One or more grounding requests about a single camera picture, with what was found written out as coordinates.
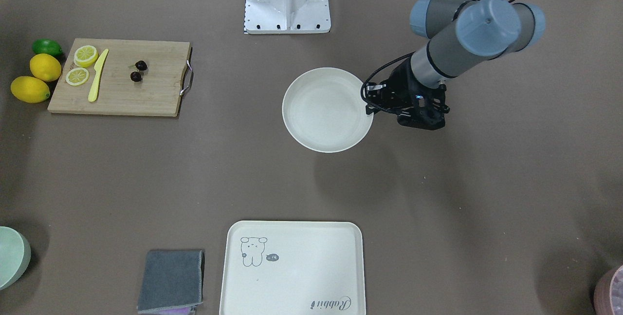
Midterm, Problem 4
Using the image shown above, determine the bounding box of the beige round plate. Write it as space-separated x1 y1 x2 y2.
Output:
282 67 373 153

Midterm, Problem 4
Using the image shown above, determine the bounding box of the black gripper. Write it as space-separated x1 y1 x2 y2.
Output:
365 57 439 116

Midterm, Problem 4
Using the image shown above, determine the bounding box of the lower whole lemon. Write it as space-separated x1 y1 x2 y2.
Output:
29 54 62 82

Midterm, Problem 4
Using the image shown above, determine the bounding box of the upper whole lemon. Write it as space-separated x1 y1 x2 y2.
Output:
10 76 51 103

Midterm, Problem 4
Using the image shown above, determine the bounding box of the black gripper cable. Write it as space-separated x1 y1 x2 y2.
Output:
361 52 414 117

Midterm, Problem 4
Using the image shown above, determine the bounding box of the upper dark red cherry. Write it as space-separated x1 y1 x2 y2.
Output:
129 60 148 73

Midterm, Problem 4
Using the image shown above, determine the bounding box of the lower lemon slice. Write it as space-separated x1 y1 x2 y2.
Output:
65 67 91 86

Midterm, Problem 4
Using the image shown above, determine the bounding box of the bamboo cutting board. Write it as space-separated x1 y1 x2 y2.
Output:
48 38 193 117

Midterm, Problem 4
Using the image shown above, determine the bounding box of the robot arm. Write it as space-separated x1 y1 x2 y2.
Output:
361 0 547 130

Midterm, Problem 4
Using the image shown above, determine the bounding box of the lower dark red cherry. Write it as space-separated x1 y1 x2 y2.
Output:
130 71 143 82

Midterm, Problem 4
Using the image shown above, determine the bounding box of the grey folded cloth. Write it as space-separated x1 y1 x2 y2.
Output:
137 249 204 315

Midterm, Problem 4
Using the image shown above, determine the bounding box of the mint green bowl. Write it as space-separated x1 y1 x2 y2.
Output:
0 226 31 290

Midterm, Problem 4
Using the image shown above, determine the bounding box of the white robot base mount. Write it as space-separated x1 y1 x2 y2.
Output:
243 0 331 34

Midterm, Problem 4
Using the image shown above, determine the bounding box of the lemon slice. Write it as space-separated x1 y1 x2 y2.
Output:
73 45 99 69
65 67 91 86

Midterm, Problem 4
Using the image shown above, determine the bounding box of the whole lemon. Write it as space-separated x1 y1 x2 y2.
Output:
10 76 51 103
29 54 62 82

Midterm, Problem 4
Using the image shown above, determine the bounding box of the white rabbit tray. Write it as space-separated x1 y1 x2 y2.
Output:
220 221 366 315

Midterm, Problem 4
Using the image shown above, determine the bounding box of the green lime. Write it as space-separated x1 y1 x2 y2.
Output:
32 38 64 57

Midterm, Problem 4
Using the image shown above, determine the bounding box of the upper lemon slice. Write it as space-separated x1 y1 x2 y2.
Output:
73 45 99 69

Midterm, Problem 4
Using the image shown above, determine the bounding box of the pink ice bucket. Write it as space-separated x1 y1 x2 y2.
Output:
593 266 623 315

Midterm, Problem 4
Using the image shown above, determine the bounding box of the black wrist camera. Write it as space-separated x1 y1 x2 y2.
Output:
397 81 450 130

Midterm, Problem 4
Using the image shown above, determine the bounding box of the dark red cherry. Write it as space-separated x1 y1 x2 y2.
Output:
129 60 148 73
130 71 143 82

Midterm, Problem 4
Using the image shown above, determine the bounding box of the yellow plastic knife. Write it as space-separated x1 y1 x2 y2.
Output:
88 49 109 102

